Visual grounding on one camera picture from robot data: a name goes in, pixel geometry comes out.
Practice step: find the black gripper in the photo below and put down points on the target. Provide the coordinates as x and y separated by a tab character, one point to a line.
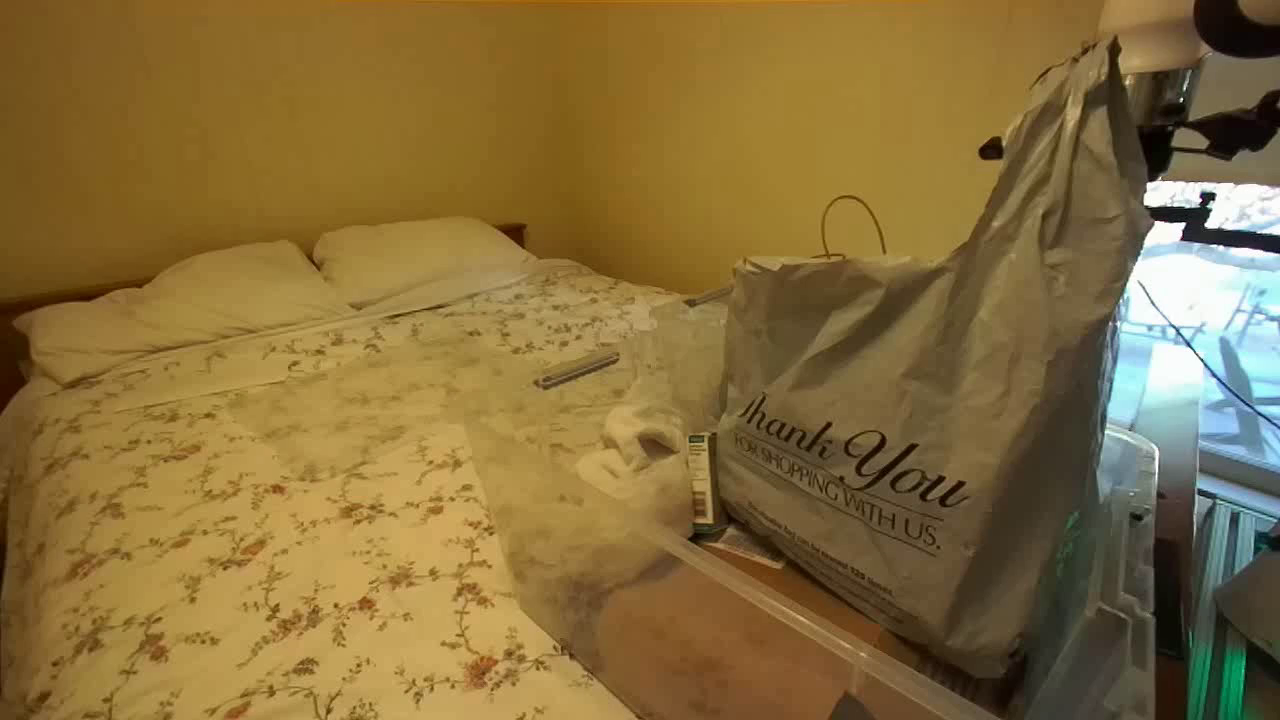
1168	123

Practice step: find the grey thank you plastic bag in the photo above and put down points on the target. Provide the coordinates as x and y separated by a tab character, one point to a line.
904	400

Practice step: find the large clear plastic storage box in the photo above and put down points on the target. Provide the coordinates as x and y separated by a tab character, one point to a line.
560	532

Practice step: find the white roller blind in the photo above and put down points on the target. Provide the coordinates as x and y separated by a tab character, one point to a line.
1243	83

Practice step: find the window glass pane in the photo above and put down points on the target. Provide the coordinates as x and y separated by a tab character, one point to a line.
1184	414

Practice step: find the white radiator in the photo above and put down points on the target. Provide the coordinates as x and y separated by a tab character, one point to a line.
1221	575

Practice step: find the round grey stand base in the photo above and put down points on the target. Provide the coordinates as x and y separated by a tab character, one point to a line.
1260	606

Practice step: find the green and white carton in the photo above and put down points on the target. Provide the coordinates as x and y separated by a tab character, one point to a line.
703	483

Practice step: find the white crumpled cloth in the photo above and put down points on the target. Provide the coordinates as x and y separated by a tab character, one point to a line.
638	442

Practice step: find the grey remote control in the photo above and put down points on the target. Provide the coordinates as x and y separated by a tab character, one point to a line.
579	371

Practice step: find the small white pillow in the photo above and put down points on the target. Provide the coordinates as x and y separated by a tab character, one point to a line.
413	252

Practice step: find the large white pillow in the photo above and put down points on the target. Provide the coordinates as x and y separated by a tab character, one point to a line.
203	301

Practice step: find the floral duvet bed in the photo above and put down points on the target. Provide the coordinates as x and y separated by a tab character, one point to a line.
264	532

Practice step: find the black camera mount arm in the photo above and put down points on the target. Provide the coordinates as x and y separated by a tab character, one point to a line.
1221	227

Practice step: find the black exterior camera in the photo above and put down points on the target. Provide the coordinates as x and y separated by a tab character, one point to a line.
990	146

